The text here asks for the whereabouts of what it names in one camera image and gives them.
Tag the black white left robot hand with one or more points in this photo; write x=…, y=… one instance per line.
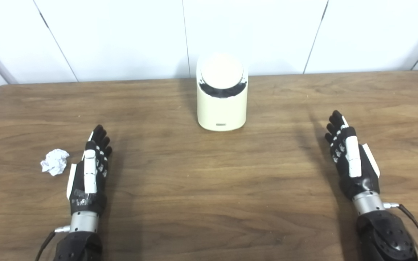
x=80, y=203

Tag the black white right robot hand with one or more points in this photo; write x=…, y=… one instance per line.
x=361, y=183

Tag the white paper ball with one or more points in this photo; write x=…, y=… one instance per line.
x=54, y=162

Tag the cream-colored lidded bin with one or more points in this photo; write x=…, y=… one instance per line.
x=221, y=108

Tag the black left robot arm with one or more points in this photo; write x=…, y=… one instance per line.
x=80, y=246

